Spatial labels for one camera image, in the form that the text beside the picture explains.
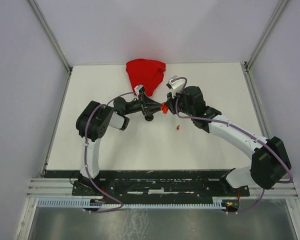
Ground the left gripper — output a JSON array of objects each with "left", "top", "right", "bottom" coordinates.
[{"left": 123, "top": 92, "right": 164, "bottom": 116}]

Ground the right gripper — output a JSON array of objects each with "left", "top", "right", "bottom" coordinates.
[{"left": 165, "top": 87, "right": 195, "bottom": 117}]

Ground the orange earbud charging case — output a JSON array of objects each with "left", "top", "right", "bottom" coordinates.
[{"left": 160, "top": 102, "right": 169, "bottom": 114}]

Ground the black earbud charging case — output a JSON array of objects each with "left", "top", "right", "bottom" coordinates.
[{"left": 144, "top": 115, "right": 154, "bottom": 122}]

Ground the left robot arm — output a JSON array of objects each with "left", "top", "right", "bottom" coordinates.
[{"left": 76, "top": 93, "right": 163, "bottom": 195}]

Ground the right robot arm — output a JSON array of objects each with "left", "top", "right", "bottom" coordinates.
[{"left": 165, "top": 83, "right": 293, "bottom": 196}]

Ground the red cloth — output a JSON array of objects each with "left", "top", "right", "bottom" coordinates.
[{"left": 126, "top": 58, "right": 166, "bottom": 97}]

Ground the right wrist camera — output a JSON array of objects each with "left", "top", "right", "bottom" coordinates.
[{"left": 166, "top": 75, "right": 188, "bottom": 98}]

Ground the right aluminium frame post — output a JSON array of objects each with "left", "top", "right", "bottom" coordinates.
[{"left": 245, "top": 0, "right": 291, "bottom": 72}]

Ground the aluminium frame post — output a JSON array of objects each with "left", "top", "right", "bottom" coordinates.
[
  {"left": 245, "top": 0, "right": 291, "bottom": 72},
  {"left": 26, "top": 0, "right": 72, "bottom": 73}
]

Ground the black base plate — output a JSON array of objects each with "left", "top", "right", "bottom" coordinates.
[{"left": 72, "top": 169, "right": 251, "bottom": 201}]

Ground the white cable duct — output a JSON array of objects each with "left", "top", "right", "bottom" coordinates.
[{"left": 37, "top": 197, "right": 226, "bottom": 210}]

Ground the aluminium front rail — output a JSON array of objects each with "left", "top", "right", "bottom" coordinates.
[{"left": 26, "top": 178, "right": 298, "bottom": 200}]

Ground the left aluminium frame post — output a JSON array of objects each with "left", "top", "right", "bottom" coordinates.
[{"left": 26, "top": 0, "right": 72, "bottom": 73}]

